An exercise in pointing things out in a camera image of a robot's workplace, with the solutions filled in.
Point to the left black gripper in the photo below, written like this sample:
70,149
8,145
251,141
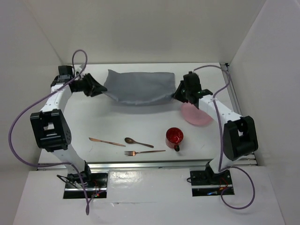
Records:
93,88

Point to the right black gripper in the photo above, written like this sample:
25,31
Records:
177,95

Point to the pink plate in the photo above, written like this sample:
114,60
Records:
195,116

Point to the red mug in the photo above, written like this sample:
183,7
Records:
173,138

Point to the grey cloth placemat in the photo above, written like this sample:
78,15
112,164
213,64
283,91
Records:
140,88

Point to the copper knife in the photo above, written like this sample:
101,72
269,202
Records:
101,141

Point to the copper spoon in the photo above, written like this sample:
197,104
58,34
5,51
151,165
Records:
132,141

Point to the copper fork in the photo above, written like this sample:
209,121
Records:
134,153

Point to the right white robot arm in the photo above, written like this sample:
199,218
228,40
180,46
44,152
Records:
219,113

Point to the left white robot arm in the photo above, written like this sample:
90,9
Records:
50,127

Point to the right aluminium rail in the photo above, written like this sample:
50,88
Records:
236,103

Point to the aluminium rail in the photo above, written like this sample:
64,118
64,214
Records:
251,161
236,103

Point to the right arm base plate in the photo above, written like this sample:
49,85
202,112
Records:
199,178

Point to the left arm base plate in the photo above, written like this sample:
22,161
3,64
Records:
98,182

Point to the front aluminium rail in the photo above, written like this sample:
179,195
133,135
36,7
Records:
251,161

